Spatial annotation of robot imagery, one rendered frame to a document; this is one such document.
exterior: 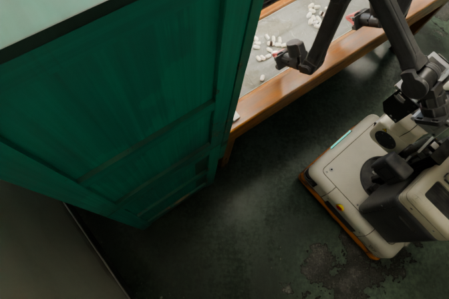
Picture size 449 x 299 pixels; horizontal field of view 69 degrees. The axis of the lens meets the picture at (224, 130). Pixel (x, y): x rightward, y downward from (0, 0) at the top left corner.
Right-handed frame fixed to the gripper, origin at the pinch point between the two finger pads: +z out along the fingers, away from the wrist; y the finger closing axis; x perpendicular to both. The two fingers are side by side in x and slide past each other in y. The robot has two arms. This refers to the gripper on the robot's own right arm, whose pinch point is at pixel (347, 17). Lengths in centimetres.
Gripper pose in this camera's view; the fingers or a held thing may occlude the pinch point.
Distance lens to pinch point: 177.0
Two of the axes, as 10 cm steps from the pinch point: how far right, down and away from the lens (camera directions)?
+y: -8.1, 5.3, -2.5
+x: 3.3, 7.7, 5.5
